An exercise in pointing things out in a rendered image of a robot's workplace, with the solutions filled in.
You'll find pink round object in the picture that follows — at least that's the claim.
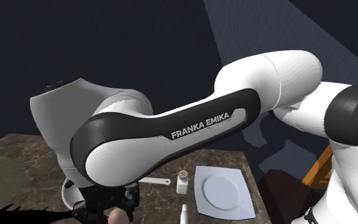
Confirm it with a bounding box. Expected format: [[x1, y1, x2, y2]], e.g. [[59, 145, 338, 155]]
[[107, 207, 131, 224]]

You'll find white bowl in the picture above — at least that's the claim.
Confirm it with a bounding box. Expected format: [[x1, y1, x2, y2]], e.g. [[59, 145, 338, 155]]
[[61, 178, 86, 211]]

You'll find white spoon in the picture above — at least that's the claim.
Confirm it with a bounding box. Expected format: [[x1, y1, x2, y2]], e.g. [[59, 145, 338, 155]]
[[139, 177, 172, 186]]

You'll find white salt shaker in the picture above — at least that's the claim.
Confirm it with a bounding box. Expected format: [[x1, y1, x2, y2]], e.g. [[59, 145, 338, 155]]
[[176, 169, 189, 195]]

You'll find black spiky object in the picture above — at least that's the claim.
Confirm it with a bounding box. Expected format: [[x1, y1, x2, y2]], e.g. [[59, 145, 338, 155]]
[[0, 204, 74, 224]]

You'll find white bottle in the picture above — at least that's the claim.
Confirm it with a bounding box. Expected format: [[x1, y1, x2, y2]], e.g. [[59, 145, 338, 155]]
[[179, 204, 189, 224]]

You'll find white square plate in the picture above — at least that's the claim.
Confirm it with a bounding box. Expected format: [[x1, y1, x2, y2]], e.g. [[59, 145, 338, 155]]
[[193, 165, 257, 221]]

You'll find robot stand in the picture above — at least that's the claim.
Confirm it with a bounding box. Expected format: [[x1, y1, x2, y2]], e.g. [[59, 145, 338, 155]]
[[256, 168, 322, 224]]

